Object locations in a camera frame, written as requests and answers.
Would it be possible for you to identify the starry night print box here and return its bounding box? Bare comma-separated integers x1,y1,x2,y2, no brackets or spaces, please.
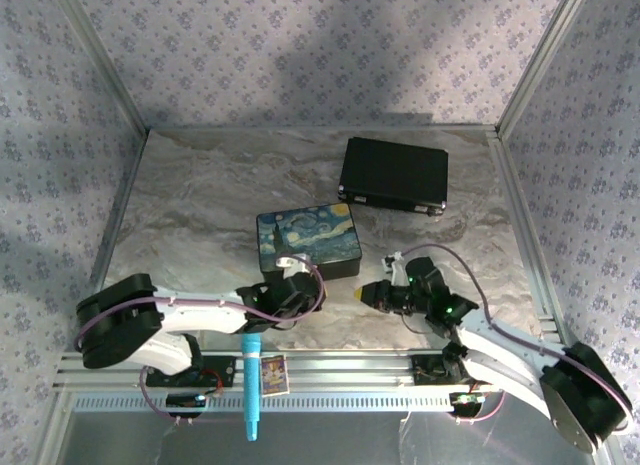
255,201,364,282

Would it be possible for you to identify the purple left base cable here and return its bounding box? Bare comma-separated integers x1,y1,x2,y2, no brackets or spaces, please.
138,365,246,428

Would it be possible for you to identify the aluminium frame post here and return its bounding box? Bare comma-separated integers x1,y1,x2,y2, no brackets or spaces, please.
495,0,587,136
48,0,152,134

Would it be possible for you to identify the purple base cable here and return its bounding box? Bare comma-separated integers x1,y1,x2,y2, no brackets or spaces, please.
138,365,246,428
452,390,507,427

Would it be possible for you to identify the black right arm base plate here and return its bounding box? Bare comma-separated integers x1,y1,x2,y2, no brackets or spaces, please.
410,353,470,387

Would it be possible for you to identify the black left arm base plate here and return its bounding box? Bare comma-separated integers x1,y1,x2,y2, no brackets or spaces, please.
145,354,237,389

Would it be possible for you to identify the aluminium table edge rail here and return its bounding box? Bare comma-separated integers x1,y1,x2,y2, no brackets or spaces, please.
91,128,152,291
485,128,564,344

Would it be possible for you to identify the black hard case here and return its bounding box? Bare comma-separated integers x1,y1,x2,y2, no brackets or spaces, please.
337,136,450,218

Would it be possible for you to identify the cyan blue pen tool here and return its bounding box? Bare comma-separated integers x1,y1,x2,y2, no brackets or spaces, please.
241,334,264,443

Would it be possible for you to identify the small colourful card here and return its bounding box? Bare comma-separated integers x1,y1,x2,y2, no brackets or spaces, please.
260,354,292,399

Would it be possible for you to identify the slotted grey cable duct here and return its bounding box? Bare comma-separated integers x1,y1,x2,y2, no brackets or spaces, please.
63,390,464,415

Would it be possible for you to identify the small black electronics board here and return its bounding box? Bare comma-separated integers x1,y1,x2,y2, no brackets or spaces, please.
449,391,485,417
165,391,207,412

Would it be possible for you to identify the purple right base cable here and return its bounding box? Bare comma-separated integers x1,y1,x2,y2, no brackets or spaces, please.
452,390,507,427

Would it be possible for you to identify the aluminium mounting rail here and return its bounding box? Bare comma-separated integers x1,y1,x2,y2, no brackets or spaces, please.
53,351,507,390

